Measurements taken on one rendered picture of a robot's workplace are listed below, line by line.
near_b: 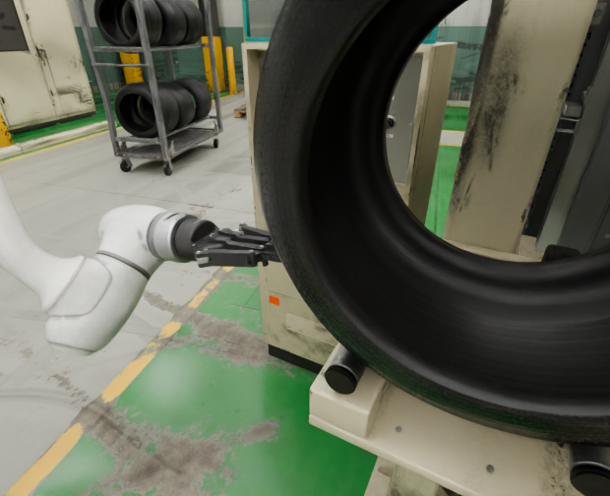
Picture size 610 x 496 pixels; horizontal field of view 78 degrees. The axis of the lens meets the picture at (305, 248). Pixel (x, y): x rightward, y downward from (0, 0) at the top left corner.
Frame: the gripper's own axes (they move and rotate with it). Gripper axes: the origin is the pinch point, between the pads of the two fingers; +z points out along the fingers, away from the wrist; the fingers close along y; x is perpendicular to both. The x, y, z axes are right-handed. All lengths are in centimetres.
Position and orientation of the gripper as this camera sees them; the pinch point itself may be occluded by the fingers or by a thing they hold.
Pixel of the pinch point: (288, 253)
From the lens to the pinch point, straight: 57.1
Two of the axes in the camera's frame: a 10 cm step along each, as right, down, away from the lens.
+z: 8.8, 1.2, -4.6
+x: 1.1, 8.9, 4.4
